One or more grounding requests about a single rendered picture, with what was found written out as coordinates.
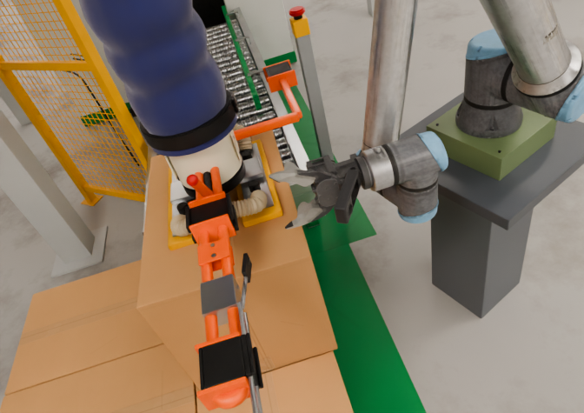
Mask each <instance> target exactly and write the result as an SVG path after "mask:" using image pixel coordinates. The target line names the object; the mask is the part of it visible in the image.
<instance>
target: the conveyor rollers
mask: <svg viewBox="0 0 584 413"><path fill-rule="evenodd" d="M230 22H231V23H232V26H233V29H234V31H235V34H236V37H237V38H240V37H242V33H241V31H240V28H239V26H238V23H237V21H236V19H235V20H232V21H230ZM206 32H207V49H208V51H209V53H210V55H211V56H212V57H213V58H214V60H215V61H216V64H217V65H218V67H219V70H220V71H221V74H222V78H223V81H224V85H225V89H226V90H228V91H229V92H231V91H233V92H234V95H235V98H236V102H237V106H238V109H239V112H238V113H236V114H237V120H236V124H239V125H242V126H243V127H249V126H251V125H254V124H257V123H262V122H265V121H268V120H270V119H274V118H275V113H274V111H273V110H272V106H271V104H270V103H269V99H268V96H267V95H266V92H265V89H264V88H263V86H262V82H261V79H260V77H259V76H258V73H257V74H254V75H252V76H251V77H252V80H253V82H254V85H255V88H256V91H257V94H258V96H259V99H260V103H261V106H262V108H261V109H259V110H257V109H256V107H255V104H254V101H253V98H252V96H251V93H250V90H249V86H248V83H247V81H246V78H245V76H244V73H243V70H242V66H241V63H240V60H239V58H238V55H237V53H236V48H235V45H234V43H233V40H232V37H231V35H230V33H229V28H228V25H227V23H221V24H218V25H215V26H212V27H209V28H206ZM238 43H239V44H240V47H241V50H242V53H243V56H244V59H245V61H246V64H247V66H248V68H249V72H252V71H256V67H255V65H254V63H253V60H252V58H251V55H250V53H249V49H248V47H247V44H246V43H245V40H244V39H243V40H240V41H238ZM273 133H274V136H275V140H276V144H277V147H278V150H279V152H280V156H281V159H282V161H283V162H282V163H283V167H284V164H285V163H286V162H291V163H294V160H293V159H290V158H291V155H290V154H291V152H290V151H289V148H287V142H286V141H285V138H284V137H283V135H282V134H283V133H282V131H281V129H280V128H276V129H273ZM285 148H286V149H285ZM287 159H288V160H287ZM284 160H286V161H284ZM294 164H295V163H294Z"/></svg>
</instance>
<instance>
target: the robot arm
mask: <svg viewBox="0 0 584 413"><path fill-rule="evenodd" d="M479 1H480V3H481V5H482V7H483V9H484V10H485V12H486V14H487V16H488V18H489V20H490V22H491V24H492V25H493V27H494V29H491V30H486V31H483V32H481V33H479V34H477V35H476V36H474V37H473V38H471V40H470V41H469V42H468V48H467V54H466V66H465V81H464V97H463V99H462V101H461V104H460V106H459V108H458V110H457V111H456V115H455V122H456V125H457V127H458V128H459V129H460V130H461V131H462V132H464V133H466V134H468V135H470V136H472V137H479V138H498V137H505V136H508V135H510V134H512V133H514V132H516V131H517V130H518V129H519V128H520V127H521V125H522V120H523V111H522V109H521V107H522V108H525V109H527V110H531V111H533V112H536V113H539V114H541V115H543V116H546V117H550V118H553V119H554V120H555V121H562V122H564V123H571V122H573V121H575V120H577V119H578V118H579V117H580V116H581V115H582V114H583V113H584V60H583V59H582V56H581V52H580V51H579V49H578V47H577V46H576V45H574V44H573V43H571V42H569V41H568V40H565V38H564V36H563V33H562V30H561V27H560V24H559V21H558V18H557V16H556V13H555V10H554V6H553V4H552V1H551V0H479ZM417 6H418V0H375V7H374V17H373V28H372V37H371V48H370V59H369V68H368V88H367V98H366V109H365V119H364V129H363V139H362V148H361V149H359V150H358V151H357V152H356V153H355V154H351V155H349V156H350V159H349V160H346V161H342V162H339V163H332V162H335V161H333V160H331V159H330V157H329V155H327V156H324V157H319V158H316V159H313V160H310V161H307V162H306V167H307V170H301V169H299V168H298V167H297V166H296V165H295V164H294V163H291V162H286V163H285V164H284V170H282V171H277V172H275V173H272V174H269V178H271V179H273V180H275V181H277V182H278V183H281V182H286V183H298V184H300V185H301V186H302V187H308V186H310V185H311V189H312V190H313V193H315V199H313V200H312V201H311V202H310V203H305V202H301V203H300V204H299V206H298V208H297V219H295V220H293V221H291V222H290V223H289V224H288V225H286V226H285V229H286V230H289V229H293V228H295V227H299V226H302V225H304V224H307V223H310V222H311V223H312V222H314V221H315V220H317V219H319V218H321V217H323V216H326V215H327V214H328V213H329V212H330V211H331V210H332V209H333V207H334V206H335V207H334V211H335V217H336V221H337V222H338V223H348V222H349V219H350V217H351V214H352V212H353V208H354V206H355V201H356V198H357V196H358V193H359V190H360V188H361V186H362V188H363V189H364V190H366V189H371V190H372V191H375V192H377V193H378V194H380V195H381V196H383V197H384V198H385V199H387V200H388V201H390V202H391V203H392V204H394V205H395V206H397V207H398V210H397V211H398V214H399V216H400V218H401V219H402V220H404V221H405V222H407V223H425V222H427V221H429V220H431V219H432V218H433V217H434V216H435V214H436V212H437V206H438V204H439V200H438V172H439V171H444V170H445V169H446V168H447V167H448V155H447V152H446V150H445V147H444V145H443V143H442V141H441V139H440V138H439V137H438V136H437V135H436V134H435V133H434V132H432V131H427V132H423V133H420V134H419V133H416V135H413V136H411V137H406V138H403V139H400V140H399V138H400V131H401V125H402V113H403V107H404V100H405V94H406V88H407V81H408V69H409V63H410V57H411V50H412V44H413V37H414V31H415V19H416V13H417ZM317 160H319V161H317ZM312 162H313V163H312Z"/></svg>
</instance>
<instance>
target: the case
mask: <svg viewBox="0 0 584 413"><path fill-rule="evenodd" d="M250 139H251V140H252V141H251V142H253V141H255V140H258V139H260V140H261V141H262V146H263V149H264V152H265V155H266V158H267V161H268V164H269V169H270V172H271V174H272V173H275V172H277V171H282V170H284V167H283V163H282V159H281V156H280V152H279V150H278V147H277V144H276V140H275V136H274V133H273V130H269V131H265V132H263V133H260V134H257V135H254V136H251V138H250ZM273 181H274V185H275V189H276V193H277V195H278V198H279V202H280V205H281V207H282V213H283V214H282V216H279V217H277V218H274V219H271V220H268V221H265V222H262V223H258V224H255V225H251V226H249V227H244V225H243V223H242V218H241V217H238V218H237V222H238V227H239V230H238V231H236V236H232V237H230V238H229V241H230V246H232V250H233V255H234V261H235V265H234V272H235V277H236V282H237V284H238V285H239V288H240V292H241V297H242V283H243V275H242V260H243V254H244V253H248V256H249V258H250V261H251V263H252V269H251V278H250V283H247V291H246V299H245V307H244V310H243V312H247V316H248V321H249V331H250V337H251V342H252V348H254V347H257V351H258V356H259V361H260V366H261V371H265V370H270V369H273V368H275V367H279V366H282V365H284V364H288V363H292V362H296V361H299V360H302V359H305V358H308V357H311V356H316V355H319V354H322V353H325V352H328V351H331V350H336V349H337V348H338V347H337V344H336V340H335V335H334V332H333V329H332V326H331V323H330V320H329V314H328V312H327V308H326V305H325V302H324V299H323V296H322V291H321V287H320V284H319V282H318V278H317V275H316V272H315V266H314V264H313V261H312V257H311V255H310V252H309V247H308V244H307V240H306V237H305V235H304V232H303V228H302V226H299V227H295V228H293V229H289V230H286V229H285V226H286V225H288V224H289V223H290V222H291V221H293V220H295V219H297V209H296V206H295V201H294V198H293V195H292V192H291V189H290V187H289V183H286V182H281V183H278V182H277V181H275V180H273ZM168 212H169V165H168V163H167V161H166V159H165V157H164V156H163V155H159V156H155V157H152V158H151V162H150V172H149V188H148V198H147V207H146V216H145V225H144V234H143V252H142V261H141V270H140V279H139V289H138V298H137V306H136V307H137V309H138V310H139V312H140V313H141V314H142V315H143V317H144V318H145V320H146V321H147V322H148V323H149V325H150V326H151V328H152V329H153V330H154V331H155V333H156V334H157V335H158V336H159V337H160V339H161V340H162V341H163V343H164V344H165V345H166V347H167V348H168V349H169V351H170V352H171V354H172V355H173V356H174V357H175V359H176V360H177V362H179V363H180V365H181V366H182V367H183V369H184V370H185V371H186V373H187V374H188V375H189V377H190V378H191V379H192V381H193V382H194V383H195V385H196V386H197V387H198V389H199V390H200V389H201V384H200V368H199V355H198V353H197V352H196V350H195V345H197V344H199V343H204V342H206V333H205V321H204V317H203V316H202V304H201V291H200V283H202V272H201V266H199V263H198V250H197V247H198V246H199V245H198V244H197V243H196V244H191V245H188V246H185V247H182V248H180V249H177V250H170V249H169V247H168Z"/></svg>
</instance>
